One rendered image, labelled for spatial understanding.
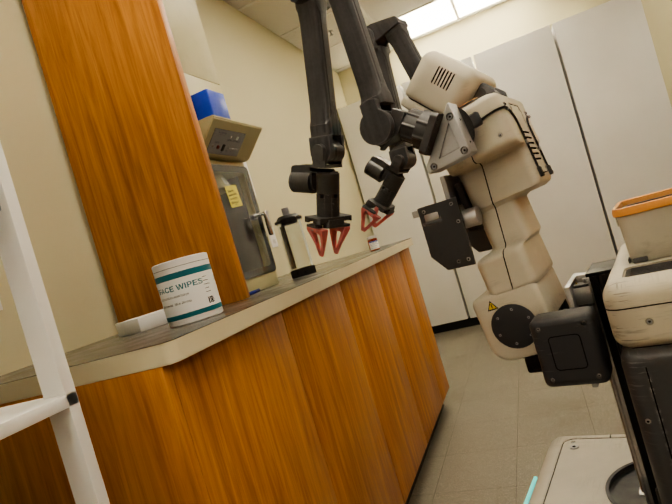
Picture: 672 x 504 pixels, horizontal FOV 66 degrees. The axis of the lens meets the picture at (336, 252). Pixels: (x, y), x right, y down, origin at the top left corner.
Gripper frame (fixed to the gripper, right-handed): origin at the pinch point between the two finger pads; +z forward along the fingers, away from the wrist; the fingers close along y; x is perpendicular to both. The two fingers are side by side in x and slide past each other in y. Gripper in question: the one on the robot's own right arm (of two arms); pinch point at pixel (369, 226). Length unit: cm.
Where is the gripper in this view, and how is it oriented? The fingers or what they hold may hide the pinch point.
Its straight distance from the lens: 170.4
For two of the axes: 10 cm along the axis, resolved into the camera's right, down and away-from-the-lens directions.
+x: 8.0, 5.3, -2.8
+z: -4.2, 8.3, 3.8
